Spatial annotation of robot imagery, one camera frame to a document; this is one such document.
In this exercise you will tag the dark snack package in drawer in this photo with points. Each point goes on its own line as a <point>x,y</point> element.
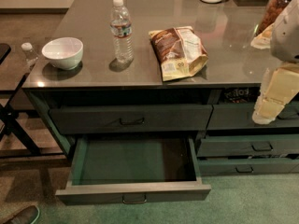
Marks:
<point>240,95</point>

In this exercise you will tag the dark grey drawer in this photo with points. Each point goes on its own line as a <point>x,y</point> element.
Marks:
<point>130,118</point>
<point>239,116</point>
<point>133,170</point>
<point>248,166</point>
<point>249,145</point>

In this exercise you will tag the clear plastic water bottle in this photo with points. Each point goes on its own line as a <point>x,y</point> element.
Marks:
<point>121,29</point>

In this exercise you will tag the small clear bottle white cap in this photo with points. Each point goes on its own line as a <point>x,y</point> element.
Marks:
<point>30,54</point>

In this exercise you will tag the brown and yellow snack bag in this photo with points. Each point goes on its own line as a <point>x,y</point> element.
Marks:
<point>180,52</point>

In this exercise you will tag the dark grey counter cabinet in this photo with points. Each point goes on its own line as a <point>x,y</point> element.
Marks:
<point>233,62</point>

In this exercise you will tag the dark shoe with teal sole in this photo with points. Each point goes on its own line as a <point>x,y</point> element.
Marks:
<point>28,215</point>

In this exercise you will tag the white and tan gripper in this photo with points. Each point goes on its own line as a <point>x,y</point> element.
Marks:
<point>287,36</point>

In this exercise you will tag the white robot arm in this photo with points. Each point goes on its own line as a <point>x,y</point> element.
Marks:
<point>284,42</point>

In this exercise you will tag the dark wooden side table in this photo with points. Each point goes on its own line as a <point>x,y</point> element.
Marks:
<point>23,133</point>

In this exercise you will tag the clear jar of snacks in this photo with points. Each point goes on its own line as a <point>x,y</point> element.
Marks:
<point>272,10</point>

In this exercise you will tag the white ceramic bowl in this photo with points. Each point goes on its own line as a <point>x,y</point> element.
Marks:
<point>64,53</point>

